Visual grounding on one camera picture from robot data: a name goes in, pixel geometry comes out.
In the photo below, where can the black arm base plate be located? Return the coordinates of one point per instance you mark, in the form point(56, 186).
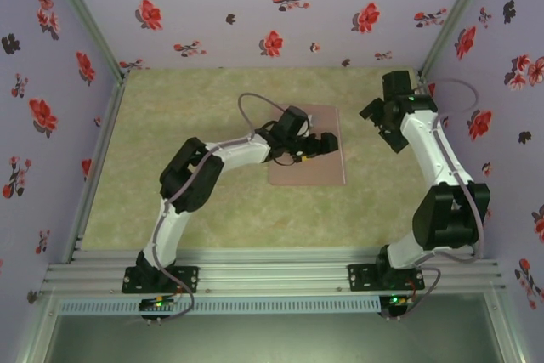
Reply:
point(187, 280)
point(361, 278)

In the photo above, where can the aluminium corner post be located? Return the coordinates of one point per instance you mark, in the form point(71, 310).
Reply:
point(457, 14)
point(85, 14)

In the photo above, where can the aluminium lower frame bar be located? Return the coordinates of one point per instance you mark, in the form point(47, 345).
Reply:
point(510, 337)
point(36, 337)

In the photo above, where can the green marbled table cover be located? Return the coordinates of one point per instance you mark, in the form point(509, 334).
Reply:
point(276, 227)

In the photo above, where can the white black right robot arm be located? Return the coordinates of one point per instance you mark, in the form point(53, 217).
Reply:
point(433, 150)

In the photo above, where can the aluminium front frame beam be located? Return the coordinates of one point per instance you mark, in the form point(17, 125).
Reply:
point(272, 271)

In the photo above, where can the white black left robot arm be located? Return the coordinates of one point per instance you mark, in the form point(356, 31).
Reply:
point(242, 152)

